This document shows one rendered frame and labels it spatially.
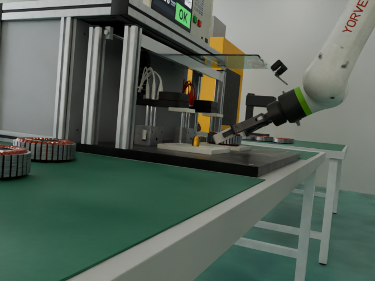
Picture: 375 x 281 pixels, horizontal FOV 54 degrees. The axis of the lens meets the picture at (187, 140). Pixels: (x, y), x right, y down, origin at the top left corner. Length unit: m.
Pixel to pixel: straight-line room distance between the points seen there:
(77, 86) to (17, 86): 0.19
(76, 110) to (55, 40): 0.18
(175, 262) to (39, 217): 0.13
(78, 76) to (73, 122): 0.11
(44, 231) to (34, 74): 0.76
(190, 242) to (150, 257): 0.07
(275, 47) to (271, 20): 0.46
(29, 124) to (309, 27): 5.80
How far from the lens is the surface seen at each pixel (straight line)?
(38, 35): 1.04
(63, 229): 0.32
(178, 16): 1.16
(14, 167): 0.52
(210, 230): 0.38
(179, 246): 0.31
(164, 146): 0.94
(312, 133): 6.25
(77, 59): 0.96
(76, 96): 0.95
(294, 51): 6.44
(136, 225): 0.33
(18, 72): 1.08
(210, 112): 1.19
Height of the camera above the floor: 0.84
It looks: 3 degrees down
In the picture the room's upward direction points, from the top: 5 degrees clockwise
